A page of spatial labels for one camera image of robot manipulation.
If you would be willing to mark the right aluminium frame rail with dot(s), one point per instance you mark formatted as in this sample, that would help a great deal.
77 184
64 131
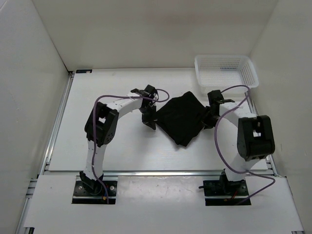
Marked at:
269 159

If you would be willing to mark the white plastic mesh basket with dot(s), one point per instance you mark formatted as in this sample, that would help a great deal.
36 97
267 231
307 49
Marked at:
218 72

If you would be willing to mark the front aluminium frame rail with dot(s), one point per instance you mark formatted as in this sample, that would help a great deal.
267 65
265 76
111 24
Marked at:
153 173

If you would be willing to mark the left aluminium frame rail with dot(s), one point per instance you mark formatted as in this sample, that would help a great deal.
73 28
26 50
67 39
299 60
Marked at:
46 158

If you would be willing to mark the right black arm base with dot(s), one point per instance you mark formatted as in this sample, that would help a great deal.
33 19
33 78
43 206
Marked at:
223 192

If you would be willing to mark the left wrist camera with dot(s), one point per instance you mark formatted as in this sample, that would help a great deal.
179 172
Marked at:
148 92

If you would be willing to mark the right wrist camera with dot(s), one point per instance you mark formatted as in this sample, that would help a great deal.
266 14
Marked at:
215 97

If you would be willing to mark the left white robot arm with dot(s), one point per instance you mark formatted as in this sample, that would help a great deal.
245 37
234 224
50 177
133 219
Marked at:
101 127

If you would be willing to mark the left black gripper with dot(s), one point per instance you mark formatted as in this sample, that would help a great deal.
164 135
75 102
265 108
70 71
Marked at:
150 122

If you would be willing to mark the black shorts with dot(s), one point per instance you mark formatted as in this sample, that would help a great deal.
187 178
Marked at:
181 118

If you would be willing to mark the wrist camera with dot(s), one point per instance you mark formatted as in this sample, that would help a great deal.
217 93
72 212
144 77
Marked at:
215 97
148 92

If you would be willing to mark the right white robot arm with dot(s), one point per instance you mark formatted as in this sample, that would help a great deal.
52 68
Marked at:
255 138

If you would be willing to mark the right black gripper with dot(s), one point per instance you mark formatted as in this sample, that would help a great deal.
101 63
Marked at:
208 124

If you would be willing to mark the aluminium frame rail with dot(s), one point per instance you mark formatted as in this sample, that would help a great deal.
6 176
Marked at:
46 158
269 159
153 173

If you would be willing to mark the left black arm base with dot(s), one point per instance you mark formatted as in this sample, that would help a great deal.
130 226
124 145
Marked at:
89 191

